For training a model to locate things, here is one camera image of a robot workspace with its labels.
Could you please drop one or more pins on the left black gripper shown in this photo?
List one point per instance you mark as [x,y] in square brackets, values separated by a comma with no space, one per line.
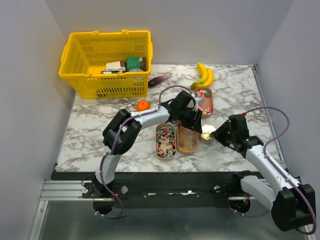
[196,123]

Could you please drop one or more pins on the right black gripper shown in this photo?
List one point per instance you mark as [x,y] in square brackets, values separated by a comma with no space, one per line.
[219,132]

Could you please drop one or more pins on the clear plastic jar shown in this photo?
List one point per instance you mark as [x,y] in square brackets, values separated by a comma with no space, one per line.
[207,141]

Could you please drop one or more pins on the gold jar lid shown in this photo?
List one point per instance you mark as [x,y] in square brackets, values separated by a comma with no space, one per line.
[207,131]

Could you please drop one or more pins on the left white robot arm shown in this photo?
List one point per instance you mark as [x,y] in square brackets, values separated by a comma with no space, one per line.
[122,131]

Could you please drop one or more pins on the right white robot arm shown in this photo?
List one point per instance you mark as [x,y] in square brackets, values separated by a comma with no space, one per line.
[292,205]

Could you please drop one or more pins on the pink tray star candies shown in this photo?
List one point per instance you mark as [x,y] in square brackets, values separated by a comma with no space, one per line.
[204,96]

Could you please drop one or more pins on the pink tray popsicle candies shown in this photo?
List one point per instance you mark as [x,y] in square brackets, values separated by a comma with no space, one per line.
[187,140]

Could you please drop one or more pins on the beige tray round lollipops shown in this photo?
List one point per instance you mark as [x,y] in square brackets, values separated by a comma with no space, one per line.
[165,141]

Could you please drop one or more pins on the yellow banana bunch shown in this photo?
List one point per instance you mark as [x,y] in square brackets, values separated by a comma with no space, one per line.
[207,77]

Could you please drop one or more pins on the orange fruit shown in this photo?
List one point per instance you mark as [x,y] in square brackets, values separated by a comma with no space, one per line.
[143,106]

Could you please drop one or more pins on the purple eggplant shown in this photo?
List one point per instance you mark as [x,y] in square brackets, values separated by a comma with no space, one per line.
[158,80]

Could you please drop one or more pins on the green and brown package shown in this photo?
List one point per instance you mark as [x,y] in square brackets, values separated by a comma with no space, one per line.
[136,63]

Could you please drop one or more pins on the white and brown box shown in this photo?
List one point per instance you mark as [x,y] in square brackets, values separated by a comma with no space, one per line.
[116,66]

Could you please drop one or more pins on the black flat box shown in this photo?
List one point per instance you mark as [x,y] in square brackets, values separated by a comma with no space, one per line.
[106,72]

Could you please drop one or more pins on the yellow plastic shopping basket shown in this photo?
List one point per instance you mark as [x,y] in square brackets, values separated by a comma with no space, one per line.
[85,57]

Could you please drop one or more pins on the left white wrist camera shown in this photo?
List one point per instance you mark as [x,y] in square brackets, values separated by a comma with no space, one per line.
[197,101]

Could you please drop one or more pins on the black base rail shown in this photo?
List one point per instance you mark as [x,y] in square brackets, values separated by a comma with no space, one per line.
[154,190]

